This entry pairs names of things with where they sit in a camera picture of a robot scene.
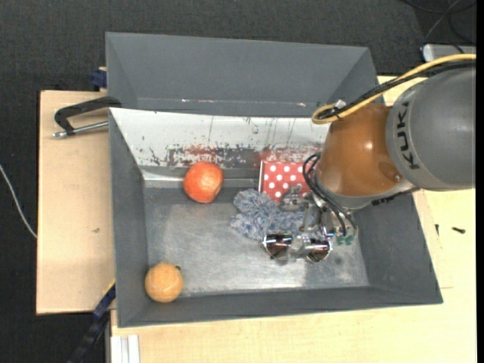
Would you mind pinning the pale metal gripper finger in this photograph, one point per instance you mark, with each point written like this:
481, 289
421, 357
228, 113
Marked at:
308, 246
296, 246

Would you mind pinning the mirrored sunglasses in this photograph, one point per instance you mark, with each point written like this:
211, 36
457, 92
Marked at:
278, 245

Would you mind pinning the blue and white fluffy cloth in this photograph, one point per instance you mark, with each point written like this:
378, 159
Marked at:
257, 214

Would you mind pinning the red box with white dots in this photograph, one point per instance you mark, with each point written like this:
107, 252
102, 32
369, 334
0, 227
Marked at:
280, 178

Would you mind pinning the red-orange ball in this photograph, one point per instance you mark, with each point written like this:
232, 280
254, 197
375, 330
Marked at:
203, 182

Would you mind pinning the yellow-orange ball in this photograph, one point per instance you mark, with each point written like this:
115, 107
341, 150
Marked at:
163, 282

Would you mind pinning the small black screw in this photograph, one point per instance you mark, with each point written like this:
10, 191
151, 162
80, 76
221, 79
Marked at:
460, 230

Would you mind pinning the grey metal bin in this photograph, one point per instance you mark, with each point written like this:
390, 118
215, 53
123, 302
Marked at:
234, 70

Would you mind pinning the pale wood board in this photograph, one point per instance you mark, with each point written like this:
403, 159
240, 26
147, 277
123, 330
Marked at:
75, 210

